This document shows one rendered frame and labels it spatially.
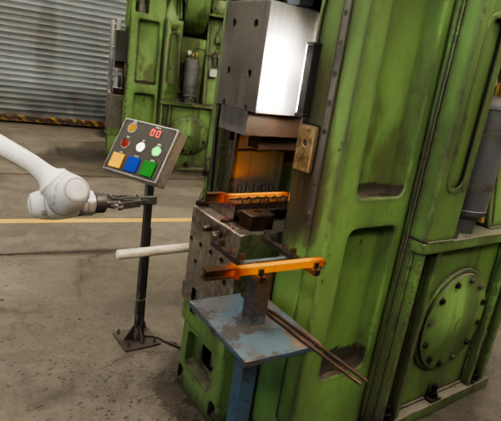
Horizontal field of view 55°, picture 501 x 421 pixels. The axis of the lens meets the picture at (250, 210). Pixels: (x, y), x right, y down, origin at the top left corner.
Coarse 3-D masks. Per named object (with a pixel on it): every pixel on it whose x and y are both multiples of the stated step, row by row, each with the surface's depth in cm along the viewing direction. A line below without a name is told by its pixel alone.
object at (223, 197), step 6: (210, 192) 198; (216, 192) 199; (222, 192) 200; (264, 192) 215; (270, 192) 216; (276, 192) 218; (282, 192) 220; (210, 198) 197; (216, 198) 199; (222, 198) 201
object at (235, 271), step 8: (320, 256) 158; (232, 264) 140; (248, 264) 143; (256, 264) 144; (264, 264) 145; (272, 264) 146; (280, 264) 147; (288, 264) 148; (296, 264) 150; (304, 264) 152; (312, 264) 154; (320, 264) 156; (208, 272) 134; (216, 272) 136; (224, 272) 138; (232, 272) 139; (240, 272) 140; (248, 272) 141; (256, 272) 143; (264, 272) 144; (208, 280) 134
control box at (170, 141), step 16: (128, 128) 239; (144, 128) 236; (160, 128) 232; (144, 144) 232; (160, 144) 229; (176, 144) 228; (160, 160) 225; (176, 160) 232; (128, 176) 234; (144, 176) 226; (160, 176) 225
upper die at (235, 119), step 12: (228, 108) 197; (228, 120) 197; (240, 120) 190; (252, 120) 189; (264, 120) 192; (276, 120) 195; (288, 120) 199; (300, 120) 202; (240, 132) 191; (252, 132) 190; (264, 132) 194; (276, 132) 197; (288, 132) 201
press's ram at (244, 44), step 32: (256, 0) 178; (224, 32) 197; (256, 32) 179; (288, 32) 179; (224, 64) 198; (256, 64) 180; (288, 64) 184; (224, 96) 199; (256, 96) 181; (288, 96) 189
